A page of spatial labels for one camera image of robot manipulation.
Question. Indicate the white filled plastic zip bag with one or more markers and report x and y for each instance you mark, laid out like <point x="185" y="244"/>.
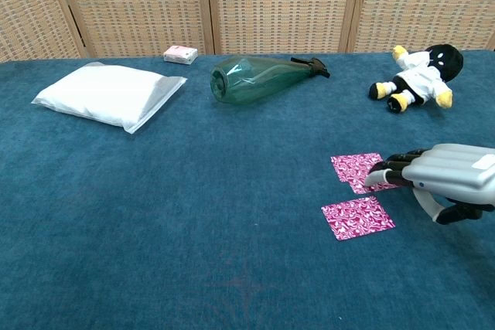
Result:
<point x="108" y="92"/>

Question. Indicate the green transparent spray bottle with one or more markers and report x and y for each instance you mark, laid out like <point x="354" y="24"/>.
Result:
<point x="255" y="82"/>

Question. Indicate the blue felt table mat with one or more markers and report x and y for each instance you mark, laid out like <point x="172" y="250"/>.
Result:
<point x="193" y="210"/>

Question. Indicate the black-headed plush doll white coat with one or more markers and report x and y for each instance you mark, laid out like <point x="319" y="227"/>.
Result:
<point x="419" y="79"/>

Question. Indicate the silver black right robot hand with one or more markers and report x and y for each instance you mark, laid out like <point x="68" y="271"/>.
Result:
<point x="448" y="171"/>

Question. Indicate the woven wood-framed screen panel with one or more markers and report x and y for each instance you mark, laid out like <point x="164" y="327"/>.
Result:
<point x="282" y="5"/>
<point x="27" y="5"/>
<point x="135" y="5"/>
<point x="425" y="5"/>

